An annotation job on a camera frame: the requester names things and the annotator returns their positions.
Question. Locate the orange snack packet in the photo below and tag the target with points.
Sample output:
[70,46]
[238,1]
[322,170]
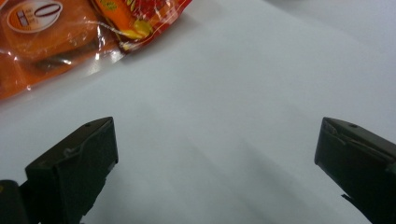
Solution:
[53,40]

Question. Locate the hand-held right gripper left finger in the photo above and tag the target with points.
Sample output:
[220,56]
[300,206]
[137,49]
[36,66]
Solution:
[74,168]

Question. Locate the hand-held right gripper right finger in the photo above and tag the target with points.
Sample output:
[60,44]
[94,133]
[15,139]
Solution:
[361,161]

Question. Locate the red and yellow snack packet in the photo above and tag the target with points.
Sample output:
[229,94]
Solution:
[143,18]

